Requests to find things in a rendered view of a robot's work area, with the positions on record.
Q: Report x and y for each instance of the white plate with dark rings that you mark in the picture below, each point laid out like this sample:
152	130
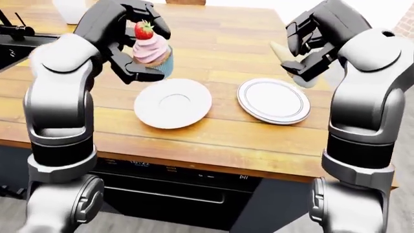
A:
273	100

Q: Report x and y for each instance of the black sink faucet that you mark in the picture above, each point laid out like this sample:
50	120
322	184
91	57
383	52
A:
14	28

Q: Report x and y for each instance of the black dishwasher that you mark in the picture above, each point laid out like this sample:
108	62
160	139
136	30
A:
174	189

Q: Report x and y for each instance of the white vase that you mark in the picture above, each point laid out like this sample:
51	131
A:
69	11

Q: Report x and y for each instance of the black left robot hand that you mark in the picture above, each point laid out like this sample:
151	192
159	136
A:
97	26

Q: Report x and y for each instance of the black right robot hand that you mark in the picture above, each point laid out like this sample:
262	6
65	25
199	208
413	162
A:
318	21

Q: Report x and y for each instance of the cream ice cream cone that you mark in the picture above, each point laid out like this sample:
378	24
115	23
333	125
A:
282	51

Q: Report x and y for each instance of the plain white plate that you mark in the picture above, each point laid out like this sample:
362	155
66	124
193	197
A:
173	103

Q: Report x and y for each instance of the pink strawberry cupcake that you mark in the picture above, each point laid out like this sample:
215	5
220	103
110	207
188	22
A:
153	53

